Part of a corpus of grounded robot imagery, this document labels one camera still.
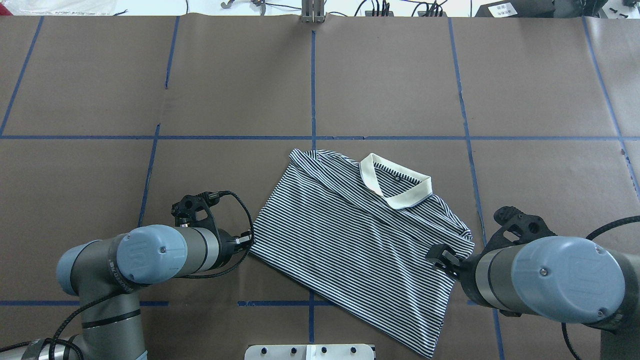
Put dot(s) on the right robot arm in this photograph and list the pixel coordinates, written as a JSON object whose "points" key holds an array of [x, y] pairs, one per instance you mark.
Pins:
{"points": [[570, 280]]}

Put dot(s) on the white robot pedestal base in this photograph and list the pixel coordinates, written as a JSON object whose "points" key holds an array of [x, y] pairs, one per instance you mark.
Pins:
{"points": [[348, 351]]}

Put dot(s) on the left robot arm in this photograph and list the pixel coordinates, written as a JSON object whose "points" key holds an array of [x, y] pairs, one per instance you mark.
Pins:
{"points": [[107, 276]]}

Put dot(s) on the black box with label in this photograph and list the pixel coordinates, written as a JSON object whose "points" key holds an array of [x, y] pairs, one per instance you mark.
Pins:
{"points": [[517, 9]]}

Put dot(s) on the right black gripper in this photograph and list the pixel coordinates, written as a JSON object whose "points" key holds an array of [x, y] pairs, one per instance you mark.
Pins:
{"points": [[466, 274]]}

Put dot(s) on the plastic bag on desk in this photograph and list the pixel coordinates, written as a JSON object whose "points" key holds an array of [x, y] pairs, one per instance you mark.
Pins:
{"points": [[60, 7]]}

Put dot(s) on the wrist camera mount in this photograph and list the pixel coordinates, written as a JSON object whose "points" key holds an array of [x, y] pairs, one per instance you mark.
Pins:
{"points": [[516, 228], [194, 210]]}

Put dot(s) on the striped polo shirt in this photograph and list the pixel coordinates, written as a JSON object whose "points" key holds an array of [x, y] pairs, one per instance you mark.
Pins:
{"points": [[357, 233]]}

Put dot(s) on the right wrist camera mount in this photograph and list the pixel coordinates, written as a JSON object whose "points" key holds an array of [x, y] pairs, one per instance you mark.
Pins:
{"points": [[516, 228]]}

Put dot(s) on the aluminium frame post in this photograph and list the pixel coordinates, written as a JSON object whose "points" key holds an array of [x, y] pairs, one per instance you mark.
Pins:
{"points": [[313, 11]]}

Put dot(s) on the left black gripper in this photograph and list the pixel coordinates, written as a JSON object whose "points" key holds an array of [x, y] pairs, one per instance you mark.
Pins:
{"points": [[227, 246]]}

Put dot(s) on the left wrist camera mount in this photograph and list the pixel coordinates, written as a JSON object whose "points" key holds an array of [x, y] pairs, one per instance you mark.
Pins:
{"points": [[194, 210]]}

